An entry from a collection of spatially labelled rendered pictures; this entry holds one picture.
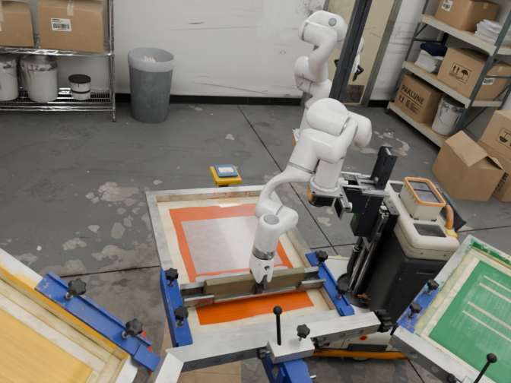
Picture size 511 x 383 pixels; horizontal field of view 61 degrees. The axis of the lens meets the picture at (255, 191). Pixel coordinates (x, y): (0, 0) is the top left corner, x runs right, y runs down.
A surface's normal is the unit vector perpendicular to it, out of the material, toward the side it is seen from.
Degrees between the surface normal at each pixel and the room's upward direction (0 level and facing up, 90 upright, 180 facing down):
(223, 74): 90
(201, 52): 90
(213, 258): 0
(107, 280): 0
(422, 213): 92
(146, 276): 0
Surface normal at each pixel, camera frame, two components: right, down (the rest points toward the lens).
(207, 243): 0.17, -0.81
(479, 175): 0.08, 0.58
